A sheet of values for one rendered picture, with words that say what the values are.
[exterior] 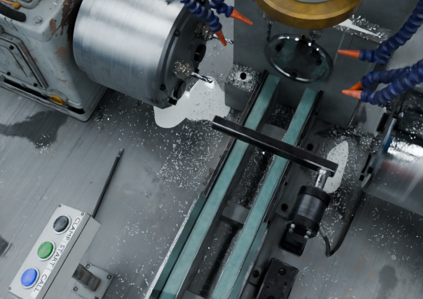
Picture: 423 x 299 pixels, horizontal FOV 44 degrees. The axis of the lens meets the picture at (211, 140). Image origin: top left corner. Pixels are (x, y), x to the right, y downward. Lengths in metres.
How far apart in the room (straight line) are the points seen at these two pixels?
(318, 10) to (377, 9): 0.36
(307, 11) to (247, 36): 0.37
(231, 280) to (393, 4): 0.62
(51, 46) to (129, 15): 0.17
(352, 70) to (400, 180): 0.26
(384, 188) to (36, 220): 0.75
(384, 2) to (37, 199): 0.86
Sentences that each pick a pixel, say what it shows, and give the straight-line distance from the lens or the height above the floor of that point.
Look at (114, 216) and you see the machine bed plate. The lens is 1.23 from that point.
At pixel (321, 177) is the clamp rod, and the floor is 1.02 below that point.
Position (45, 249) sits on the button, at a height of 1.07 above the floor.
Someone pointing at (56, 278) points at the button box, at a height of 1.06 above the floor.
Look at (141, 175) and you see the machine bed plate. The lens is 1.25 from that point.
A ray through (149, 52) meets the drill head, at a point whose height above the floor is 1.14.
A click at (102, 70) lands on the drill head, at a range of 1.07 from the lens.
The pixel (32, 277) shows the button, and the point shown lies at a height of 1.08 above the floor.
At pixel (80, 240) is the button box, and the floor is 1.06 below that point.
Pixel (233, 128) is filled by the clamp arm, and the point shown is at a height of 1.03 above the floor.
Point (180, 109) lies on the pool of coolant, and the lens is 1.31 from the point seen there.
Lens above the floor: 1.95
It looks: 65 degrees down
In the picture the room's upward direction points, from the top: 4 degrees counter-clockwise
